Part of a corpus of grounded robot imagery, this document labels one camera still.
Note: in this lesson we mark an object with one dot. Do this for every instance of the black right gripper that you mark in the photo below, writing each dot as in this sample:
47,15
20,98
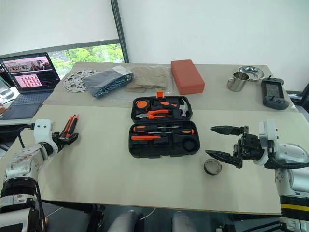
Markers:
251,147

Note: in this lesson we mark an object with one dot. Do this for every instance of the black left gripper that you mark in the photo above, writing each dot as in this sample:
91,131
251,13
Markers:
58,141

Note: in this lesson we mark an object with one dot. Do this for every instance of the black orange utility knife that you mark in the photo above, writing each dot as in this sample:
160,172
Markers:
71,125

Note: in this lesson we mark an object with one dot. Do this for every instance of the orange tester pen screwdriver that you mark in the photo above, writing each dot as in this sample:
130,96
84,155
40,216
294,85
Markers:
144,138

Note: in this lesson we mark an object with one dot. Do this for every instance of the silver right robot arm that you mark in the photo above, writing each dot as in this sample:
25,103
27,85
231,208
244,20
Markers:
290,154

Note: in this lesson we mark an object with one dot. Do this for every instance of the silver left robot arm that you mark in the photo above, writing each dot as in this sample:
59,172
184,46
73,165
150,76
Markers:
21,159

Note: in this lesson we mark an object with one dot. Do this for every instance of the black plastic tool case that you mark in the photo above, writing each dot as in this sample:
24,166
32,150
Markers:
154,148

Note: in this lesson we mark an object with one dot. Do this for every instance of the open laptop computer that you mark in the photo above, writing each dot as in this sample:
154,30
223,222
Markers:
31,96

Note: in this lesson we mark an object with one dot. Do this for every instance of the perforated round metal plate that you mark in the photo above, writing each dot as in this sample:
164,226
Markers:
72,82

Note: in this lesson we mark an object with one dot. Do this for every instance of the stainless steel mug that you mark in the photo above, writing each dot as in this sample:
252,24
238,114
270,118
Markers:
236,83

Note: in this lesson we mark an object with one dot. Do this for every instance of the folded dark blue cloth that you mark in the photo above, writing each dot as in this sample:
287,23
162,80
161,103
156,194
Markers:
106,82

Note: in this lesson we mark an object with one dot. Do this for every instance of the black handheld controller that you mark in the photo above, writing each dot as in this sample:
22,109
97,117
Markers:
274,93

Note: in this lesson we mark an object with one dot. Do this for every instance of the stainless steel bowl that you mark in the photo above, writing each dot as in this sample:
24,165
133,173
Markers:
254,72

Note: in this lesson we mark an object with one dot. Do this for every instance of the clear plastic bag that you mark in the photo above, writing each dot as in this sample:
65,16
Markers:
170,90

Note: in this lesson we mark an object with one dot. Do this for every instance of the red orange rectangular block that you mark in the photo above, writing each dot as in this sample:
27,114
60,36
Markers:
187,76

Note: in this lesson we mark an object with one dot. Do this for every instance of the orange black tape measure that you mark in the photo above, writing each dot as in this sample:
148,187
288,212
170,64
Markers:
142,104

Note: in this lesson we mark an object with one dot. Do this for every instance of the grey rounded shape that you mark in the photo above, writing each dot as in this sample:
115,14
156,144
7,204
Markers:
183,222
125,222

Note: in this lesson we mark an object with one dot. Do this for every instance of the black office chair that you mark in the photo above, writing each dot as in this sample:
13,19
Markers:
301,96

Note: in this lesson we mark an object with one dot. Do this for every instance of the folded beige cloth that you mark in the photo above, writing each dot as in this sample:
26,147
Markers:
150,77

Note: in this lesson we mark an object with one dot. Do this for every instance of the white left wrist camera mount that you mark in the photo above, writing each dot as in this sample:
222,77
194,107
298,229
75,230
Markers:
42,129

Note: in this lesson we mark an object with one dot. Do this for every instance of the dark window frame post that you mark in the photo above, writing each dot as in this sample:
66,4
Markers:
120,31

